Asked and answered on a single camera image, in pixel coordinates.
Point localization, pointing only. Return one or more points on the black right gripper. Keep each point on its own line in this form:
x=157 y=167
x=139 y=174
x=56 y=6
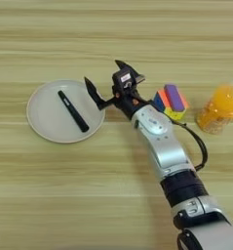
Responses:
x=129 y=104

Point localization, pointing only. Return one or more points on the black marker pen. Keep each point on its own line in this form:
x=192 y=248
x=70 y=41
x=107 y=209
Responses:
x=72 y=110

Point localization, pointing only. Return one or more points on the round beige plate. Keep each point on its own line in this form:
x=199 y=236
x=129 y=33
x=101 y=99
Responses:
x=49 y=117

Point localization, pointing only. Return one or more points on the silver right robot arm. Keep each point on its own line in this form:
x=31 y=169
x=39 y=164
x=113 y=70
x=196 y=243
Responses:
x=166 y=146

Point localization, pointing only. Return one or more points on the multicoloured puzzle cube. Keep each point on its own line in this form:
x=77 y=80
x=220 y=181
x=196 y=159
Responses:
x=174 y=114

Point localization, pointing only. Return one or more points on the orange juice bottle white cap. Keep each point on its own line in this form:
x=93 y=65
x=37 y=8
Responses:
x=218 y=107

